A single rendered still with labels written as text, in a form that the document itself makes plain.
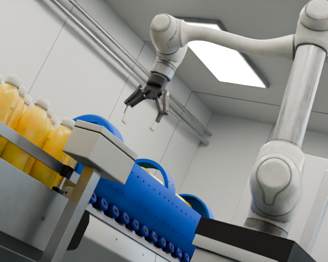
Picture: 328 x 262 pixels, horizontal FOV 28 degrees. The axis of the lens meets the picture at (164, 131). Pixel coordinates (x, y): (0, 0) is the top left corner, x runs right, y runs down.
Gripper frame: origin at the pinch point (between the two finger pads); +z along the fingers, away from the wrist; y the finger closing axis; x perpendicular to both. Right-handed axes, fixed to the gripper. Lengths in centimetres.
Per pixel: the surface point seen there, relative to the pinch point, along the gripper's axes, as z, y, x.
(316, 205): -19, -34, -118
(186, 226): 25.3, -15.2, -37.9
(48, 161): 36, -22, 58
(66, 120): 22, -18, 55
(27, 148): 36, -22, 68
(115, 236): 43.2, -13.5, 2.4
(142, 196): 26.0, -14.9, -0.7
